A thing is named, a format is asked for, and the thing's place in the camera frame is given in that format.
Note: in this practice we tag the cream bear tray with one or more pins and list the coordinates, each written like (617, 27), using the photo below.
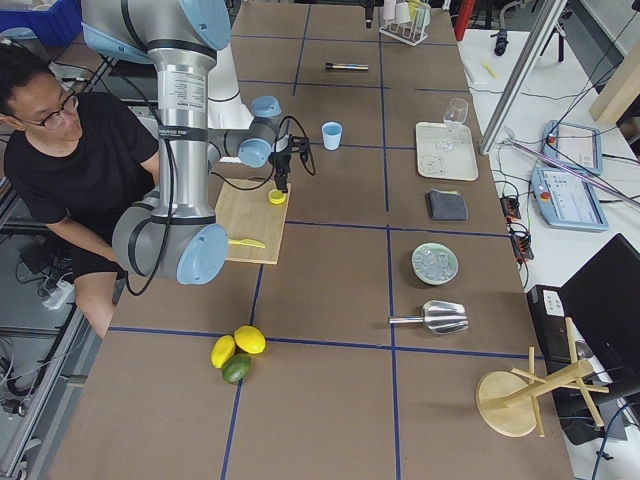
(433, 161)

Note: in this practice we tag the blue teach pendant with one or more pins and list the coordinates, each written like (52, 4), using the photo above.
(567, 202)
(576, 146)

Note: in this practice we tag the light blue cup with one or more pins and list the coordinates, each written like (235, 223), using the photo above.
(331, 135)

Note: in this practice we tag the clear wine glass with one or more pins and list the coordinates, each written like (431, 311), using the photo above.
(453, 118)

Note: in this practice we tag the yellow plastic knife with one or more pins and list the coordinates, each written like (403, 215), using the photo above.
(247, 242)

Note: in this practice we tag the grey folded cloth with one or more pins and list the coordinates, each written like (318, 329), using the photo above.
(446, 205)

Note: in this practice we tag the metal ice scoop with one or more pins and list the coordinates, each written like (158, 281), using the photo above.
(438, 317)

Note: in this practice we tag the person in black shirt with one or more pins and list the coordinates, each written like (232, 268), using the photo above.
(78, 161)

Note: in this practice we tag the yellow lemon half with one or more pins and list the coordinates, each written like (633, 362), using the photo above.
(276, 197)

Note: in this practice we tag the green bowl of ice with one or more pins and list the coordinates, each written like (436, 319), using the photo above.
(434, 263)

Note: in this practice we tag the green lime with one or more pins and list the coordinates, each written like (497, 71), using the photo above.
(236, 368)

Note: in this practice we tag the black monitor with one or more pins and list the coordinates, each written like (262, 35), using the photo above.
(602, 298)

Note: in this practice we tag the whole yellow lemon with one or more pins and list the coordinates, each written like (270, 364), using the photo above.
(250, 339)

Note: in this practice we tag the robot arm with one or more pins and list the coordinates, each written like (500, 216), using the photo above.
(173, 233)

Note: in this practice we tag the aluminium frame post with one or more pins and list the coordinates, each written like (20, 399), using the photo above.
(548, 17)

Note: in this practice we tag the white cup rack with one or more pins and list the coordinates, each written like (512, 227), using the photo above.
(406, 21)

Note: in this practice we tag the wooden cutting board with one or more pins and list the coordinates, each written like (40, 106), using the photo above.
(245, 212)

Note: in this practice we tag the wooden mug tree stand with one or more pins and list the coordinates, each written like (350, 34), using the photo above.
(508, 400)

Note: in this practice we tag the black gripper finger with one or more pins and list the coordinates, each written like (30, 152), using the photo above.
(281, 181)

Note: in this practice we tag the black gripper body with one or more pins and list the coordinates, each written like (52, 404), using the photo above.
(279, 161)

